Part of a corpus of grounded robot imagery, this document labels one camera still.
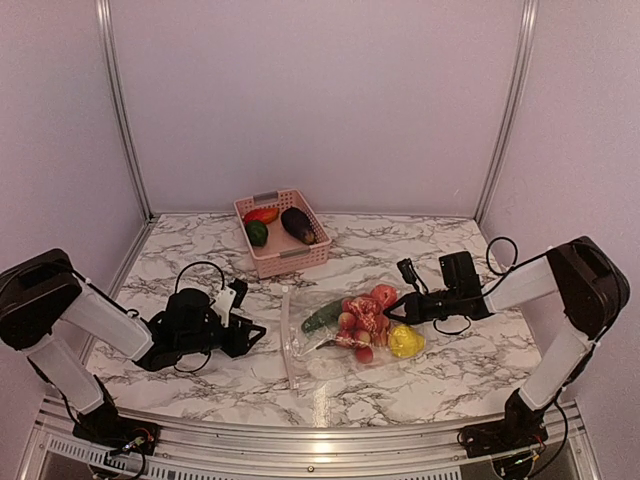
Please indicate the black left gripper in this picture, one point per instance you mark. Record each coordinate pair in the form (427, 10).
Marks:
(238, 344)

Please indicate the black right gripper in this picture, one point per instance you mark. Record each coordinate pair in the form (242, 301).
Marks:
(412, 307)

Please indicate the clear zip top bag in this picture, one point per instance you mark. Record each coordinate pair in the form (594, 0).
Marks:
(327, 335)

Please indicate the green fake avocado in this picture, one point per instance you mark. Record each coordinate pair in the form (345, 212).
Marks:
(257, 233)

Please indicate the red orange fake mango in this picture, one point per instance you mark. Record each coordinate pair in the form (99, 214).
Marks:
(263, 215)

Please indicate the purple fake eggplant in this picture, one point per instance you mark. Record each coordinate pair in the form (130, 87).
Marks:
(297, 224)

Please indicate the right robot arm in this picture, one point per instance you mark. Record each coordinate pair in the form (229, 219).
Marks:
(591, 288)

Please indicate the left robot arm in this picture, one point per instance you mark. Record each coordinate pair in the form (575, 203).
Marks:
(46, 289)

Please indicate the red fake pomegranate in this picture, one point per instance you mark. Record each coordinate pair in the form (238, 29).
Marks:
(385, 295)

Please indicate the yellow fake bell pepper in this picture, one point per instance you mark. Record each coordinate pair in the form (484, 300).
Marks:
(405, 342)

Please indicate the red fake lychee bunch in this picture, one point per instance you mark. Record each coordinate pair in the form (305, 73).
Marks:
(362, 327)

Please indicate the green fake cucumber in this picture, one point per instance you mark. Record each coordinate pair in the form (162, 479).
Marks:
(327, 315)

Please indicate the pink plastic basket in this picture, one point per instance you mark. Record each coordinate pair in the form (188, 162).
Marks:
(283, 253)

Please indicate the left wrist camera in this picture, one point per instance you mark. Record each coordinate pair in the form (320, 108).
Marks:
(229, 298)

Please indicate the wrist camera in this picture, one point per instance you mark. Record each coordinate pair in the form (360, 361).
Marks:
(407, 271)
(229, 298)

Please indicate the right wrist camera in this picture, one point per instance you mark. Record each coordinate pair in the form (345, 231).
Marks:
(407, 271)

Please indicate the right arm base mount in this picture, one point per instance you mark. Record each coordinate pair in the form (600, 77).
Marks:
(493, 437)

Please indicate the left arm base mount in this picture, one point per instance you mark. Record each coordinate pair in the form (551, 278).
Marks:
(124, 432)

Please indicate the front aluminium rail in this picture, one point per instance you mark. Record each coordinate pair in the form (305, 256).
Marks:
(191, 449)

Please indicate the right aluminium frame post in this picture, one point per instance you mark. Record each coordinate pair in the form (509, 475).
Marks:
(515, 92)

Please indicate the aluminium frame post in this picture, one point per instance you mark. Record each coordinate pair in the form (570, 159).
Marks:
(515, 92)
(108, 42)

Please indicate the left aluminium frame post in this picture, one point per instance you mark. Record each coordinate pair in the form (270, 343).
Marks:
(108, 42)

